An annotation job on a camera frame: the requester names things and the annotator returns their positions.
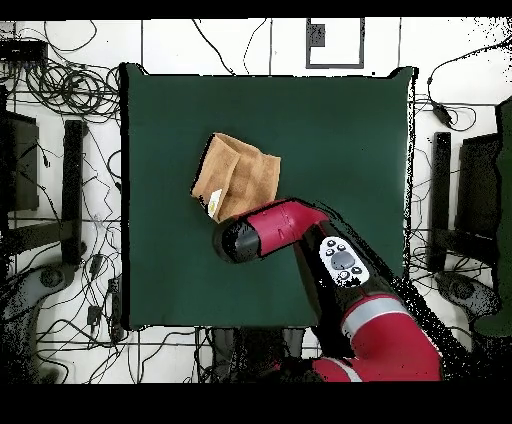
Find black power strip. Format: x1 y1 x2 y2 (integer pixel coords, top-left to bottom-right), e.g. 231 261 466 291
106 275 126 342

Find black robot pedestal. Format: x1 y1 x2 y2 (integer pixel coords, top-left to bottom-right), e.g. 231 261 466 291
209 326 317 383

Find black stand bar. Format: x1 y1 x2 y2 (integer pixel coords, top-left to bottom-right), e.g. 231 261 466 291
60 118 88 266
427 130 453 274

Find black power adapter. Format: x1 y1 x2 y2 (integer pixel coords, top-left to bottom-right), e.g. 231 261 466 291
430 99 454 126

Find orange-brown terry towel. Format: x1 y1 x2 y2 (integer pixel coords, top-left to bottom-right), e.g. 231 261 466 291
190 132 282 224

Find flat black box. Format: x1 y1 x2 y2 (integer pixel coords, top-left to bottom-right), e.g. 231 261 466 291
0 38 49 62

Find black monitor box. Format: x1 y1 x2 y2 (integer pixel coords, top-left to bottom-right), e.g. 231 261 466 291
454 132 504 241
0 110 40 212

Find tangled black cables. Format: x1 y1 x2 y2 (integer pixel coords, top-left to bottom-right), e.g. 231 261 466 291
0 55 121 125
35 251 135 383

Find grey square floor frame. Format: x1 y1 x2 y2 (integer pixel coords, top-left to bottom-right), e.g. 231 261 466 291
305 17 366 70

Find dark green table cloth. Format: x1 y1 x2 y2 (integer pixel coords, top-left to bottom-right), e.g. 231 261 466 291
118 62 418 332

